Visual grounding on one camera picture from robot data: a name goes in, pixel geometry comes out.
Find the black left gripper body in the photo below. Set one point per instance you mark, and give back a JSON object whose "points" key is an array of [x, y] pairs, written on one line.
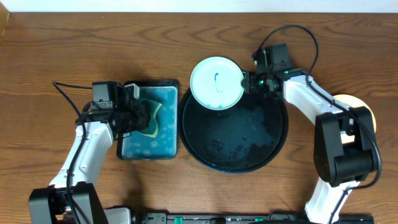
{"points": [[142, 117]]}

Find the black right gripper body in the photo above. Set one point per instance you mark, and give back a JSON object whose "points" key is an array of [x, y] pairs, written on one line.
{"points": [[257, 83]]}

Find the green yellow scrub sponge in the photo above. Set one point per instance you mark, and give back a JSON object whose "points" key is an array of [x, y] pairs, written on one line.
{"points": [[153, 128]]}

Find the mint plate top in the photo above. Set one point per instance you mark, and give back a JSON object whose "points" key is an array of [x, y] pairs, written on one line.
{"points": [[215, 83]]}

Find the yellow plate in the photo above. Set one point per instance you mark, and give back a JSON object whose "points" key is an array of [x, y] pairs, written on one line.
{"points": [[355, 103]]}

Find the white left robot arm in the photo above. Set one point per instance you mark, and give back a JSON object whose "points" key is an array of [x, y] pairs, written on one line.
{"points": [[72, 193]]}

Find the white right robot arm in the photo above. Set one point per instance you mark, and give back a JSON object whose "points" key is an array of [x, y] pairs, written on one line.
{"points": [[345, 153]]}

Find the round black tray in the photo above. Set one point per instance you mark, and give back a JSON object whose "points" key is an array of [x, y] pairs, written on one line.
{"points": [[240, 139]]}

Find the black tub of soapy water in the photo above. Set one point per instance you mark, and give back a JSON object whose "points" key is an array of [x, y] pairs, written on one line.
{"points": [[136, 145]]}

